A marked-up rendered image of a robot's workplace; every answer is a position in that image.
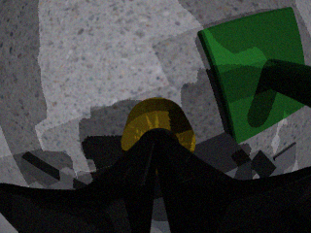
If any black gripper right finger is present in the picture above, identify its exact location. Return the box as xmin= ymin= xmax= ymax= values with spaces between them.
xmin=155 ymin=130 xmax=311 ymax=233

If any gold round nut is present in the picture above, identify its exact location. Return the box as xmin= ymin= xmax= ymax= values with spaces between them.
xmin=121 ymin=97 xmax=195 ymax=154

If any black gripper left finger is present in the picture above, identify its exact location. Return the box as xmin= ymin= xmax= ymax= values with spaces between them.
xmin=0 ymin=130 xmax=156 ymax=233

